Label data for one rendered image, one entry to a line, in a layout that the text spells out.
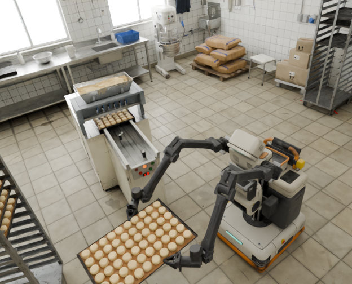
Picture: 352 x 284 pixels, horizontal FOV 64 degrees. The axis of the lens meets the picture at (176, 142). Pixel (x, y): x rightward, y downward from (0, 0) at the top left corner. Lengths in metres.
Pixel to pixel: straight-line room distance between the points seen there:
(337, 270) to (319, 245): 0.25
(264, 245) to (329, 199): 1.17
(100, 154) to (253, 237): 1.78
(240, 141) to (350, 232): 1.71
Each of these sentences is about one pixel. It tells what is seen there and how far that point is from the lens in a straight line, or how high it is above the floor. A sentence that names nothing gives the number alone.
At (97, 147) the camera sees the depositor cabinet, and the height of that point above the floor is 0.70.
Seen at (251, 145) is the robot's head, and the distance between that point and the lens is 1.91.
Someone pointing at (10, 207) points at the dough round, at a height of 1.06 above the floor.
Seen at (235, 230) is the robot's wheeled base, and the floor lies 0.28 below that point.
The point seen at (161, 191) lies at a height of 0.40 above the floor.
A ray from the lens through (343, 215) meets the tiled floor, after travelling 3.40.
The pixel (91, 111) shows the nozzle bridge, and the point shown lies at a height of 1.08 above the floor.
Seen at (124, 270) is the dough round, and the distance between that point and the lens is 1.67.
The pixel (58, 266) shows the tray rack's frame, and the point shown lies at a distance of 2.95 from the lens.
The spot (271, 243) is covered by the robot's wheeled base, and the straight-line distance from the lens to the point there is 2.64.
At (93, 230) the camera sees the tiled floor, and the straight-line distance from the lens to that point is 3.25.
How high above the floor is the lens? 2.42
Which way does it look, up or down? 36 degrees down
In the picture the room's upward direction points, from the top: 7 degrees counter-clockwise
